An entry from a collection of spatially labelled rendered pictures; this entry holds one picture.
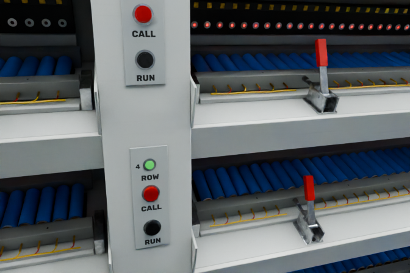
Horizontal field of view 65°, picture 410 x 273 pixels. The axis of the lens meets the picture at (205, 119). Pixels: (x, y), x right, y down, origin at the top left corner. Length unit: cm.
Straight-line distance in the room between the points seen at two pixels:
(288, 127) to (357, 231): 22
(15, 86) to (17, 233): 18
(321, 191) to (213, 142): 24
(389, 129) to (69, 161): 41
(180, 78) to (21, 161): 18
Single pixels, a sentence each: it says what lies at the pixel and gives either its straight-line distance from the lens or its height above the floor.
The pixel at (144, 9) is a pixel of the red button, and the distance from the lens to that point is 33.
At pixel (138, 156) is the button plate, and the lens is 35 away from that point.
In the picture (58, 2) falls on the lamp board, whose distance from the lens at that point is 49.
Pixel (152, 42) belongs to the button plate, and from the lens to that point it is 33.
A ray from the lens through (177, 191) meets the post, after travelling 38.
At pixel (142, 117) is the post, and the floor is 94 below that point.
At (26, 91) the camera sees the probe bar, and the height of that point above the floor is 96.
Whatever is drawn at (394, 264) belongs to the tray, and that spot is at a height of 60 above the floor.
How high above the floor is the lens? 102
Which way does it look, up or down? 14 degrees down
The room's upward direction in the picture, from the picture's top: straight up
